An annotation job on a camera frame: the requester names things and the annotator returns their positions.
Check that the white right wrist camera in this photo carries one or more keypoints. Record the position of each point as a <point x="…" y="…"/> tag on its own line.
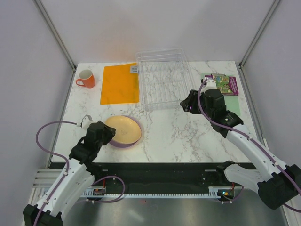
<point x="209" y="84"/>

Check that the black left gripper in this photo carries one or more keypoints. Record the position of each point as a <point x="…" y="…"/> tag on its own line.
<point x="109" y="132"/>

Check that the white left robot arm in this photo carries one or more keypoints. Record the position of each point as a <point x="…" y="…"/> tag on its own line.
<point x="77" y="175"/>

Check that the green cutting mat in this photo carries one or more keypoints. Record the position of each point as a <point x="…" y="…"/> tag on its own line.
<point x="231" y="102"/>

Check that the right aluminium frame post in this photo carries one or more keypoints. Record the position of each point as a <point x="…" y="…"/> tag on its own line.
<point x="270" y="13"/>

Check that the left aluminium frame post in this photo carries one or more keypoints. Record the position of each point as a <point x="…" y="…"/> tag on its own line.
<point x="51" y="26"/>

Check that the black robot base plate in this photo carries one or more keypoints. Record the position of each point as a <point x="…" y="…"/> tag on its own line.
<point x="159" y="178"/>

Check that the purple children's book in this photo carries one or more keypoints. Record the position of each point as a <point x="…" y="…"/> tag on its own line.
<point x="226" y="84"/>

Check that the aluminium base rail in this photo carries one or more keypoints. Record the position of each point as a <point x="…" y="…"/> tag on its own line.
<point x="44" y="178"/>

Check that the purple plate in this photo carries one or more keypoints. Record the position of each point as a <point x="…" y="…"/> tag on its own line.
<point x="123" y="146"/>

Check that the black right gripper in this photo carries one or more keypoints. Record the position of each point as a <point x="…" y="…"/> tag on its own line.
<point x="191" y="100"/>

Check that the orange ceramic mug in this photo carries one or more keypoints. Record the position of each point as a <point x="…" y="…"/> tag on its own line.
<point x="86" y="79"/>

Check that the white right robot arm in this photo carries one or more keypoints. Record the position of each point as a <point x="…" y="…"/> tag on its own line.
<point x="273" y="180"/>

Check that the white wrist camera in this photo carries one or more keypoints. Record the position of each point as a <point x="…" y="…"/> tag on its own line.
<point x="209" y="84"/>
<point x="85" y="122"/>

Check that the clear wire dish rack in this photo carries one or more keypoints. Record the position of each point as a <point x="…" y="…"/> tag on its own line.
<point x="164" y="78"/>

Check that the orange cutting mat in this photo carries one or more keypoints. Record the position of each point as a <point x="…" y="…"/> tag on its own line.
<point x="120" y="85"/>

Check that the aluminium frame post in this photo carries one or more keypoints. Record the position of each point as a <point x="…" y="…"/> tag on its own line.
<point x="51" y="26"/>
<point x="270" y="13"/>

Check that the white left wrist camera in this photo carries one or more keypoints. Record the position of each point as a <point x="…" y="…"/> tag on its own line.
<point x="85" y="122"/>

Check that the white cable duct strip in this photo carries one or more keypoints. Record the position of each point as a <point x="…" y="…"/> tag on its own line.
<point x="213" y="193"/>

